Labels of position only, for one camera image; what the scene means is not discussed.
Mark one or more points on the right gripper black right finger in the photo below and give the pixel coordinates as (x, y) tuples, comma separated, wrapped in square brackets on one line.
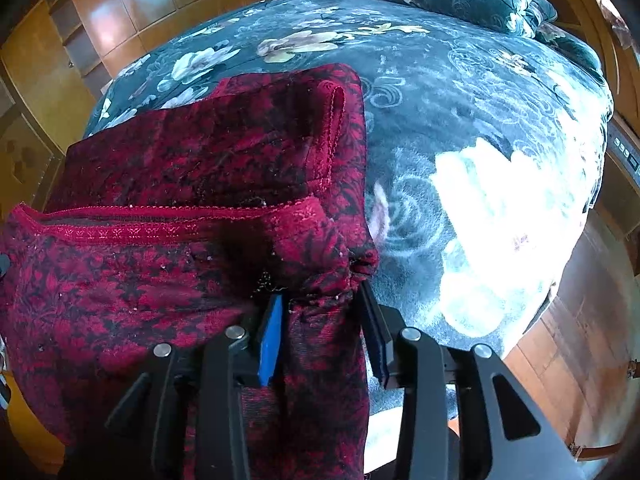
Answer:
[(465, 415)]

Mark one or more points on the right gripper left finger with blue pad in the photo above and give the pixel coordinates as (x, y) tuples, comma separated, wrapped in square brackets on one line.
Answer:
[(144, 437)]

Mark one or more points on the dark red knitted garment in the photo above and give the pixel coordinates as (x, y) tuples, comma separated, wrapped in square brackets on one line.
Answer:
[(173, 225)]

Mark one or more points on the bedside control panel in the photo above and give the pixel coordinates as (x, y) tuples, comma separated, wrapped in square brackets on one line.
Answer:
[(624, 150)]

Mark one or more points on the wooden curved headboard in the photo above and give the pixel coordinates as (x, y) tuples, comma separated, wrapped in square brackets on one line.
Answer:
[(585, 19)]

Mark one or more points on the teal floral bed blanket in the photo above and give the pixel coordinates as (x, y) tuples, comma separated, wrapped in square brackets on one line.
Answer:
[(486, 150)]

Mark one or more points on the wooden door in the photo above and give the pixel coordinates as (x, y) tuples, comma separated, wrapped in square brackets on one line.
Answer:
[(39, 68)]

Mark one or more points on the open wooden shelf unit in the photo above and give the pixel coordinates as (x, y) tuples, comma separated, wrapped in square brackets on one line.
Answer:
[(82, 56)]

